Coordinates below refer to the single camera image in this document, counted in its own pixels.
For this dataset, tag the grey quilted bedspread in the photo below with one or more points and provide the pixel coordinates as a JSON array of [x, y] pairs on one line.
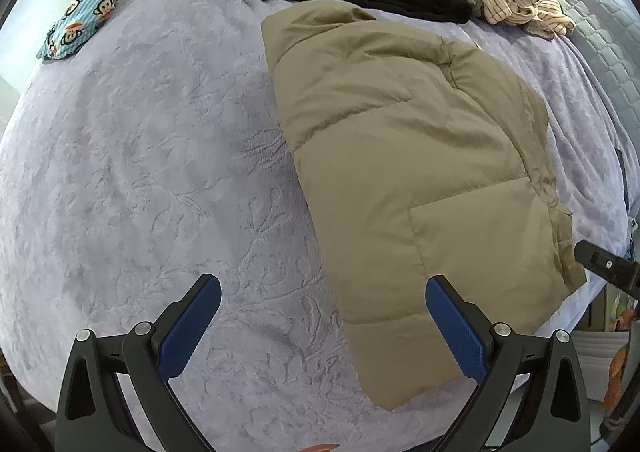
[[595, 17]]

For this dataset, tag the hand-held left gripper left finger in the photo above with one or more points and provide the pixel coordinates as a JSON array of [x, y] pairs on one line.
[[192, 322]]

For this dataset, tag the purple embossed blanket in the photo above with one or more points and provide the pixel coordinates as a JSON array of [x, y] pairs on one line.
[[150, 182]]

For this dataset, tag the blue monkey print cloth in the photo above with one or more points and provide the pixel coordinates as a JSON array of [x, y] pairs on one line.
[[77, 24]]

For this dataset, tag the white storage box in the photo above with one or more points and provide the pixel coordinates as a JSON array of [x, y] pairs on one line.
[[595, 362]]

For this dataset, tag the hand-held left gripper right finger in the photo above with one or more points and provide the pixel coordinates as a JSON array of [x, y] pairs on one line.
[[457, 327]]

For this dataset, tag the beige puffer jacket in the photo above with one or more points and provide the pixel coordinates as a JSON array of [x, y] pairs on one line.
[[410, 157]]

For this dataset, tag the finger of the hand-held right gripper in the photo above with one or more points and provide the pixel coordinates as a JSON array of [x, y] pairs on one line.
[[607, 264]]

